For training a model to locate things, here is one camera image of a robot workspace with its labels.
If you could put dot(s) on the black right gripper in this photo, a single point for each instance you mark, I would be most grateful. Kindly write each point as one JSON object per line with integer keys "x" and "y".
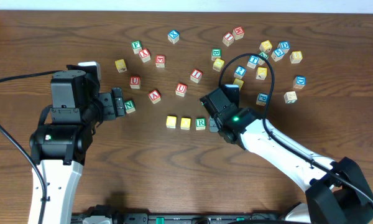
{"x": 216, "y": 123}

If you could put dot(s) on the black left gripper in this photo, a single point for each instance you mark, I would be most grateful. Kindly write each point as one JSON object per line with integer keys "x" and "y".
{"x": 112, "y": 103}

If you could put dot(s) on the green R block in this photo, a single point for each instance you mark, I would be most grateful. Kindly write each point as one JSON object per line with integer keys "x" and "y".
{"x": 200, "y": 123}

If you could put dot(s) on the yellow O block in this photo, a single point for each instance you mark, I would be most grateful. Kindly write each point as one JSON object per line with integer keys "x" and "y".
{"x": 185, "y": 123}

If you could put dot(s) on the yellow C block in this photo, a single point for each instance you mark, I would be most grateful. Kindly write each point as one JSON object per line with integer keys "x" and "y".
{"x": 171, "y": 122}

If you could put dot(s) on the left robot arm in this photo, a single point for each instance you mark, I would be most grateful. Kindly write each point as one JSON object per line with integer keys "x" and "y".
{"x": 64, "y": 134}

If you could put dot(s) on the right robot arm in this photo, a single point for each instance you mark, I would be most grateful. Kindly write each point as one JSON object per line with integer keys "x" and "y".
{"x": 336, "y": 192}

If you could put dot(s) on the green N block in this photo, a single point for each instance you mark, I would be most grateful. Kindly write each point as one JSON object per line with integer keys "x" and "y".
{"x": 129, "y": 106}

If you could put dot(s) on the red U block left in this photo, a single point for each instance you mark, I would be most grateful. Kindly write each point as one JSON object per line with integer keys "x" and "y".
{"x": 135, "y": 82}

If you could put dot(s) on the red u block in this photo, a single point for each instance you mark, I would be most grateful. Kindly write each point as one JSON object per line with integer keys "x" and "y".
{"x": 135, "y": 82}
{"x": 181, "y": 90}

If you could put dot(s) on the yellow block far left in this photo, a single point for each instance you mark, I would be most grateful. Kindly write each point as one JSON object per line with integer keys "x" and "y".
{"x": 120, "y": 65}

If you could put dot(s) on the red A block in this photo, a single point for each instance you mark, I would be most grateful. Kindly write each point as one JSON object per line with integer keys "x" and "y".
{"x": 154, "y": 96}

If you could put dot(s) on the red U block centre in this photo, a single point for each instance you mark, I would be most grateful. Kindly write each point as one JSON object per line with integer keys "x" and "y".
{"x": 181, "y": 90}

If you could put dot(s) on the yellow block near R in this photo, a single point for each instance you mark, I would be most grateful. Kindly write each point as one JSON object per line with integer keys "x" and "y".
{"x": 238, "y": 82}

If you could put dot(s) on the red I block centre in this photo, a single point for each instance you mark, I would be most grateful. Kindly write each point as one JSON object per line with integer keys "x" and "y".
{"x": 196, "y": 75}

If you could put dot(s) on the red i block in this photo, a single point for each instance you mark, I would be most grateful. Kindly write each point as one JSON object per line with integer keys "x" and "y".
{"x": 196, "y": 75}
{"x": 228, "y": 39}

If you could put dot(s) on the blue P block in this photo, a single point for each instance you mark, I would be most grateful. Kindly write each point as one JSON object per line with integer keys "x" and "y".
{"x": 262, "y": 99}

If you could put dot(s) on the red X block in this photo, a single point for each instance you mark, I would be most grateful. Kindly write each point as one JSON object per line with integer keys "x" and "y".
{"x": 144, "y": 55}

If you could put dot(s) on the blue 2 block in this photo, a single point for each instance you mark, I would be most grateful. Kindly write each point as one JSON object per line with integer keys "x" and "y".
{"x": 239, "y": 72}

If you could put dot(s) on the yellow block near B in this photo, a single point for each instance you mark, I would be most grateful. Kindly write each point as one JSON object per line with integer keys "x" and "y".
{"x": 218, "y": 64}

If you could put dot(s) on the green F block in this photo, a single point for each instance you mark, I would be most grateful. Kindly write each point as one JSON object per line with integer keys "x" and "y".
{"x": 136, "y": 46}

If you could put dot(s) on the red E block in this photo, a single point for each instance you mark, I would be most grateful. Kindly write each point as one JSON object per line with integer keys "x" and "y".
{"x": 160, "y": 61}

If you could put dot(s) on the yellow block mid right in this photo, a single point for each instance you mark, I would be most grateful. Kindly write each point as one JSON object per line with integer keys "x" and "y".
{"x": 261, "y": 73}

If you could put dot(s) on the green B block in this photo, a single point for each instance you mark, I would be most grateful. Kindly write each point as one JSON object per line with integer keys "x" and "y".
{"x": 215, "y": 53}

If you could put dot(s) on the blue T block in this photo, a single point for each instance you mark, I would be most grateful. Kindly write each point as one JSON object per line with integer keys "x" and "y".
{"x": 253, "y": 61}

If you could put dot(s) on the green Z block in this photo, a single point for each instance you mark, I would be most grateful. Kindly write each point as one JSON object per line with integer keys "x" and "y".
{"x": 262, "y": 55}

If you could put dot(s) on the plain wooden block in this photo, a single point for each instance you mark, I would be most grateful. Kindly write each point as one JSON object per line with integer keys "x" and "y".
{"x": 290, "y": 97}

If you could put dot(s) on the red I block top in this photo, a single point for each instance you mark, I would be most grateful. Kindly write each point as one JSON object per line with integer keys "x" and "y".
{"x": 228, "y": 39}

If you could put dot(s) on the blue X block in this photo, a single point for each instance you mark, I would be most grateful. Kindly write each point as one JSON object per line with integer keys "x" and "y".
{"x": 173, "y": 36}

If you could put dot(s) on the yellow block top right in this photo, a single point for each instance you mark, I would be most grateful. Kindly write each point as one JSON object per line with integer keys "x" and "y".
{"x": 265, "y": 46}

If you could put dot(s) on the blue D block right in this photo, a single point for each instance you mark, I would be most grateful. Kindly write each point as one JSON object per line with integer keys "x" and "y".
{"x": 299, "y": 82}

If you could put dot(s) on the blue d block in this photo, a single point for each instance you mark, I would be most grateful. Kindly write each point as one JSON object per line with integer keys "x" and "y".
{"x": 299, "y": 82}
{"x": 284, "y": 46}

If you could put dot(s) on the blue 5 block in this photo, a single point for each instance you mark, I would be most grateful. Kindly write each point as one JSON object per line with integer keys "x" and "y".
{"x": 277, "y": 54}

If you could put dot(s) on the red W block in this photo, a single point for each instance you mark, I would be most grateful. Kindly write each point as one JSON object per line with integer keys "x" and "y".
{"x": 238, "y": 33}

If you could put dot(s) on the blue D block top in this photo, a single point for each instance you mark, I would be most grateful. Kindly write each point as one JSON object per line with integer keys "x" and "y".
{"x": 284, "y": 46}

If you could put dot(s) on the yellow 8 block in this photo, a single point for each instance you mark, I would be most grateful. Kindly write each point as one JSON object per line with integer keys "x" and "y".
{"x": 296, "y": 57}

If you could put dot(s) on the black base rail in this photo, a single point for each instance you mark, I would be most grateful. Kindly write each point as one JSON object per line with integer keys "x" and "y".
{"x": 107, "y": 214}

